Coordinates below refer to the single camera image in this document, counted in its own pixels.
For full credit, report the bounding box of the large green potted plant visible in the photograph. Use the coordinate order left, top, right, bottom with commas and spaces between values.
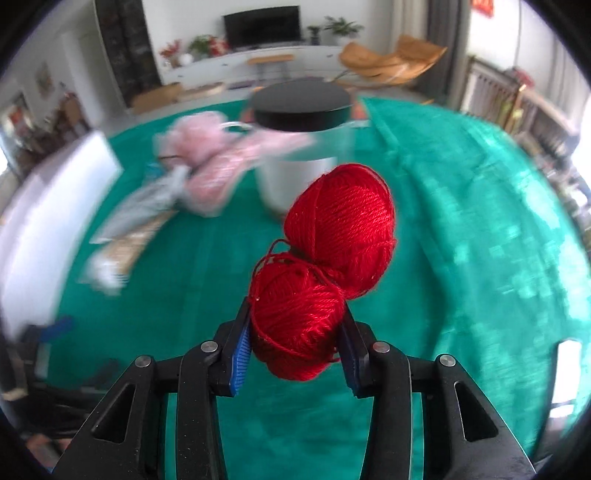
323, 16, 363, 44

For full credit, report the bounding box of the green tablecloth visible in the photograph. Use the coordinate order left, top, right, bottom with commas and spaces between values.
28, 95, 587, 480

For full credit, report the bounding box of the cotton swabs bag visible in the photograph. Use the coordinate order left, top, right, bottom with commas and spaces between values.
81, 210, 178, 296

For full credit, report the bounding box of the gray packet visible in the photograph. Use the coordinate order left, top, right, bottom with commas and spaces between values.
92, 166, 190, 245

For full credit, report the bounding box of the white storage box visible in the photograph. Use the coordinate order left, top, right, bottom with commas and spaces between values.
0, 131, 123, 342

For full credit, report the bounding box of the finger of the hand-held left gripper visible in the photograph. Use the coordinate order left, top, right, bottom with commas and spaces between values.
28, 316, 75, 376

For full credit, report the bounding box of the black display cabinet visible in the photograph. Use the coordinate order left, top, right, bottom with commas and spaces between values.
95, 0, 162, 109

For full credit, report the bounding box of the orange lounge chair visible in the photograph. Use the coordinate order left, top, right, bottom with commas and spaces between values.
339, 34, 448, 88

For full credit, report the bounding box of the blue sachet with cord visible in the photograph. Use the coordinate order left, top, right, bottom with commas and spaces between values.
144, 154, 185, 182

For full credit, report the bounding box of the red yarn balls bundle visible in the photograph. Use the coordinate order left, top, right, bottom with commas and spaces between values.
249, 163, 398, 381

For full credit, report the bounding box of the pink cloth roll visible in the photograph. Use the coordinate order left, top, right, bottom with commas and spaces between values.
185, 129, 315, 217

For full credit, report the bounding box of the jar with black lid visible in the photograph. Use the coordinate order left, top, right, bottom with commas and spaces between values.
247, 78, 370, 222

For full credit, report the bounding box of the pink bath loofah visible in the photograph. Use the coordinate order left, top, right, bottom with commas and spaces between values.
154, 113, 232, 167

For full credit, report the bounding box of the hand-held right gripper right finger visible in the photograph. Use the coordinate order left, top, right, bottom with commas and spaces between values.
336, 307, 539, 480

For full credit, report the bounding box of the gray curtain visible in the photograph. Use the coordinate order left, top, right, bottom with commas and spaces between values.
427, 0, 469, 109

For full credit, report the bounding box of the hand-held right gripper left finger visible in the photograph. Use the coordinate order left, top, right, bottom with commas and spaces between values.
53, 295, 254, 480

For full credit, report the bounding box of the black television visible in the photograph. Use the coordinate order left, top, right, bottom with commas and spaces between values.
223, 6, 302, 49

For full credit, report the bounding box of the red flower bouquet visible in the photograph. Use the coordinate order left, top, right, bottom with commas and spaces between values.
159, 39, 183, 68

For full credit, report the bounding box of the dark wooden chair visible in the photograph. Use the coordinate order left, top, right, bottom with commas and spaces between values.
462, 55, 532, 134

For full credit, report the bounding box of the wooden bench with metal legs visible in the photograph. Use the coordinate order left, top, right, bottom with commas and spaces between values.
247, 54, 295, 81

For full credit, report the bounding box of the bushy green potted plant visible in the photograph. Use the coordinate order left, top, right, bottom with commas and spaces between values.
187, 34, 215, 58

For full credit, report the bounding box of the white TV cabinet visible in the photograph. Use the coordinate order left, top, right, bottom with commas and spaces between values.
161, 44, 352, 86

